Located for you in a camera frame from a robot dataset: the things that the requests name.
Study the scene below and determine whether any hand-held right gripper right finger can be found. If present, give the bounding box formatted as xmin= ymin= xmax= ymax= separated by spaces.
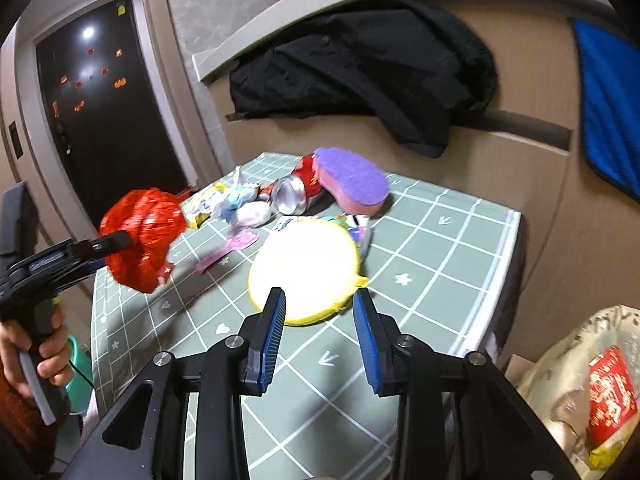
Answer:
xmin=352 ymin=290 xmax=583 ymax=480

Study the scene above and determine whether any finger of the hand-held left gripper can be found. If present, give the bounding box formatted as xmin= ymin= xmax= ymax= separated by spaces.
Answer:
xmin=60 ymin=230 xmax=138 ymax=268

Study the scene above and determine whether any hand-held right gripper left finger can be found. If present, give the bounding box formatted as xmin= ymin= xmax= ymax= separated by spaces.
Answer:
xmin=60 ymin=287 xmax=288 ymax=480

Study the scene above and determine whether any red plastic bag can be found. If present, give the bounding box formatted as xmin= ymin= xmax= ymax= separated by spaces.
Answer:
xmin=98 ymin=187 xmax=188 ymax=293

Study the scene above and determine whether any white plush toy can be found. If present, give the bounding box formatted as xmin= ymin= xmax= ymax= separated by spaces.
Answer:
xmin=235 ymin=200 xmax=274 ymax=227

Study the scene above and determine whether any purple pink sponge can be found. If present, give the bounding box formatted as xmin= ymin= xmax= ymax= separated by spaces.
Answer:
xmin=312 ymin=147 xmax=392 ymax=218

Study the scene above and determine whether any beige plastic trash bag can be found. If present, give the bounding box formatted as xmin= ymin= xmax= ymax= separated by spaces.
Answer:
xmin=515 ymin=305 xmax=640 ymax=480

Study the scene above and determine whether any person's left forearm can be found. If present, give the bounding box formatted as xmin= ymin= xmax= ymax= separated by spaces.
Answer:
xmin=0 ymin=370 xmax=71 ymax=478

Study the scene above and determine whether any person's left hand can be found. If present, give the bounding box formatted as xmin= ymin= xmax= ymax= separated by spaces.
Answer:
xmin=0 ymin=305 xmax=73 ymax=401

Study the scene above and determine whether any yellow round sponge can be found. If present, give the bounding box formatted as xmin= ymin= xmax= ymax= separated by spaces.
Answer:
xmin=248 ymin=217 xmax=370 ymax=326

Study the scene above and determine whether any green checked tablecloth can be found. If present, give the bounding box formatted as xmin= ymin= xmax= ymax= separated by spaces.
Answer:
xmin=90 ymin=150 xmax=523 ymax=480

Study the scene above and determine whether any yellow snack wrapper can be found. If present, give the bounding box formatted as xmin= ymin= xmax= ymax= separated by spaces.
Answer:
xmin=180 ymin=182 xmax=231 ymax=231

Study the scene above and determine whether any green plastic basin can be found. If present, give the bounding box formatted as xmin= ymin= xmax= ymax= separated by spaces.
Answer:
xmin=65 ymin=335 xmax=94 ymax=416

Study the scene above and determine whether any dark door with stickers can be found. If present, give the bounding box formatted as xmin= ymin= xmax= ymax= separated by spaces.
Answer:
xmin=35 ymin=0 xmax=193 ymax=233

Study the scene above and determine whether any colourful printed packet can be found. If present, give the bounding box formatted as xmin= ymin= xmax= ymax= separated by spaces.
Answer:
xmin=320 ymin=214 xmax=373 ymax=261

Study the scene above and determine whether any blue white plastic wrapper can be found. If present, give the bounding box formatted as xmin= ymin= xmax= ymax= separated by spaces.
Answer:
xmin=220 ymin=165 xmax=262 ymax=221

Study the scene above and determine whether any crushed red drink can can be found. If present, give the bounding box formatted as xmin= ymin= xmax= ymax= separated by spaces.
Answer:
xmin=270 ymin=154 xmax=331 ymax=215

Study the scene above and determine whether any cardboard box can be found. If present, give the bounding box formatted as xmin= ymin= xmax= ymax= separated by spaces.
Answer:
xmin=504 ymin=354 xmax=537 ymax=386

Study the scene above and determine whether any beige curved counter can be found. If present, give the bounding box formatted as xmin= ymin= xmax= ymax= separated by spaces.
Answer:
xmin=192 ymin=0 xmax=640 ymax=376

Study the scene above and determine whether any red snack packet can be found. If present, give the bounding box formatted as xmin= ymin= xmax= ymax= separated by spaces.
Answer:
xmin=587 ymin=345 xmax=638 ymax=453

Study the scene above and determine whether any black jacket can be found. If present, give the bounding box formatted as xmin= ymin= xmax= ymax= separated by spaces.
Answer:
xmin=229 ymin=0 xmax=498 ymax=158

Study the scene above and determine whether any black cable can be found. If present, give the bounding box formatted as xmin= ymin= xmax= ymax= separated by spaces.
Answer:
xmin=69 ymin=359 xmax=96 ymax=391

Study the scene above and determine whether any wall switch panel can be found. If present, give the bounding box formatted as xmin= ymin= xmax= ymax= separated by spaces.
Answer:
xmin=7 ymin=120 xmax=24 ymax=161

